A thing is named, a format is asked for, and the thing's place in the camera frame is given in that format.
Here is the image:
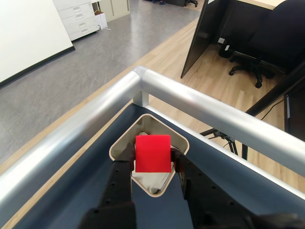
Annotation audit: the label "black floor cable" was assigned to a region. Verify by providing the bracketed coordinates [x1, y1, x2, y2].
[259, 99, 285, 120]

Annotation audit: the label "beige rounded box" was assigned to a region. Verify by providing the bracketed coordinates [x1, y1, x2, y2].
[109, 114, 190, 198]

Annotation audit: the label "black bag under desk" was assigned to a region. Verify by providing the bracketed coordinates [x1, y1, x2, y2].
[218, 37, 237, 59]

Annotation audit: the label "dark blue-grey table mat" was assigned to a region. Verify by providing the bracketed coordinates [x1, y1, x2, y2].
[10, 104, 305, 229]

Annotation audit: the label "desk with dark side panel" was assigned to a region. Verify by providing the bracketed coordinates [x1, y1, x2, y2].
[180, 0, 305, 79]

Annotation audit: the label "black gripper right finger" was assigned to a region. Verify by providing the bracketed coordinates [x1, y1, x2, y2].
[170, 147, 260, 229]

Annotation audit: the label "red cube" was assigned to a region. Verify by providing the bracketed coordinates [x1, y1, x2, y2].
[135, 135, 172, 173]

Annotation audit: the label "black office chair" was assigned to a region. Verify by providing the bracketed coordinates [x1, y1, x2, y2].
[228, 0, 305, 89]

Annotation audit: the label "beige metal cabinet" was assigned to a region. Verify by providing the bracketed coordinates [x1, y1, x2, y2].
[100, 0, 131, 23]

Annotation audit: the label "white drawer cabinet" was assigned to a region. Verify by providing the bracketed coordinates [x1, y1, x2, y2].
[52, 0, 108, 42]

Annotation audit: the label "white open carton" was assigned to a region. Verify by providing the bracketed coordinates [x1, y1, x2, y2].
[91, 9, 108, 30]

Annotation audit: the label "silver metal rail frame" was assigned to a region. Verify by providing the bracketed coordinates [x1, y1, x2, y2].
[0, 65, 305, 210]

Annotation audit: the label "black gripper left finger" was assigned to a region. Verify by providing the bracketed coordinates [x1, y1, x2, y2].
[78, 143, 138, 229]

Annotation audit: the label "dark desk with black frame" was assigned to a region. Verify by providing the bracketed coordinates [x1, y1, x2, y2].
[245, 62, 305, 135]

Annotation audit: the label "black folding stand legs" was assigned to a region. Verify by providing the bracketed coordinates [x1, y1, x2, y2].
[199, 128, 249, 161]

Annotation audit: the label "white crumpled cloth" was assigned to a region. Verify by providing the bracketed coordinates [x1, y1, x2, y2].
[132, 130, 176, 194]

